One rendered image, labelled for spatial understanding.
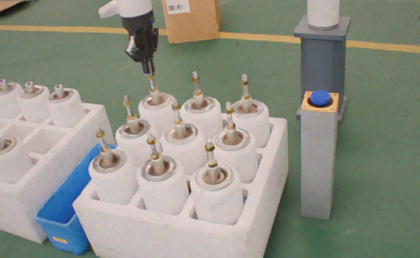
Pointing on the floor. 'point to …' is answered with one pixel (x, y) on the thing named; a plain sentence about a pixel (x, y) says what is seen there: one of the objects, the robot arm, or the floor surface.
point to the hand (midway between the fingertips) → (148, 66)
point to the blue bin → (61, 229)
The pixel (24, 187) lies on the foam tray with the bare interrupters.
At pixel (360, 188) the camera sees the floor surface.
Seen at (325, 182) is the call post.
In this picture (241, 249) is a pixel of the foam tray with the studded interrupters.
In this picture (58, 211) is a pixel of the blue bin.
